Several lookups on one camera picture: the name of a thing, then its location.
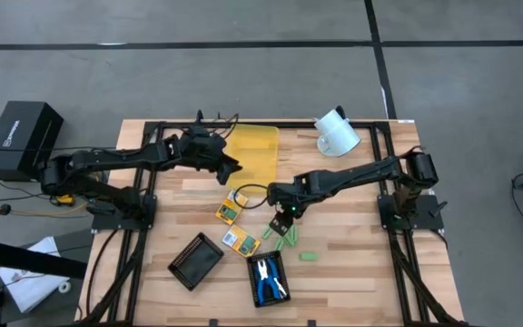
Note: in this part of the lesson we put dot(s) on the black table edge clamp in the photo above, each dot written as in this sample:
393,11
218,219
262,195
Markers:
311,323
214,323

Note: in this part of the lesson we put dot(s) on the black metal table frame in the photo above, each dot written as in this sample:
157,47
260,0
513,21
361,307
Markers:
298,124

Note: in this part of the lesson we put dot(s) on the white paper sheets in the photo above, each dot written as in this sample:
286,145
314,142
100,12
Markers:
25,286

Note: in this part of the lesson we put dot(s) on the black round plug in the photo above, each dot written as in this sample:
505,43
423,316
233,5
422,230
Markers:
4,209

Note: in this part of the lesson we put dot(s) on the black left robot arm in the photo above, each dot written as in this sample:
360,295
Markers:
107,159

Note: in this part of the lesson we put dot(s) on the black slotted plastic basket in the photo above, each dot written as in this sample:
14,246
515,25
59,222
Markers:
195,262
251,268

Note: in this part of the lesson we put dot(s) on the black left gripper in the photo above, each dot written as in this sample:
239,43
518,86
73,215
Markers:
200,150

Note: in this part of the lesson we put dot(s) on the black box with white logo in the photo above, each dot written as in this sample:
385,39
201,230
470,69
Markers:
21,141

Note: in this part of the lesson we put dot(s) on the black side desk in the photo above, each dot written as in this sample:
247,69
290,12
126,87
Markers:
16,259

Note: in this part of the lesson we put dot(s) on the white cylindrical lamp head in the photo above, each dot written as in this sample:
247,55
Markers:
338,131

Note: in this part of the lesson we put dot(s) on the yellow connector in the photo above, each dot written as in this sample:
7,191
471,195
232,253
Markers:
65,200

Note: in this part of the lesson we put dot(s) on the white tape roll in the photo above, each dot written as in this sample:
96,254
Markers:
60,287

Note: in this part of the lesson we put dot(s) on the yellow translucent plastic bin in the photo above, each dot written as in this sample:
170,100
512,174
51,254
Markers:
252,150

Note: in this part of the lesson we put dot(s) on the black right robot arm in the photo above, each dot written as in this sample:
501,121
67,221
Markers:
357,175

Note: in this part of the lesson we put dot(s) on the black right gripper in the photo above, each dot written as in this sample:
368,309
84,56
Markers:
286,195

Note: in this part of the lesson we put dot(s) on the yellow carded product pack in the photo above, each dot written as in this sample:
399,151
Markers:
232,209
243,243

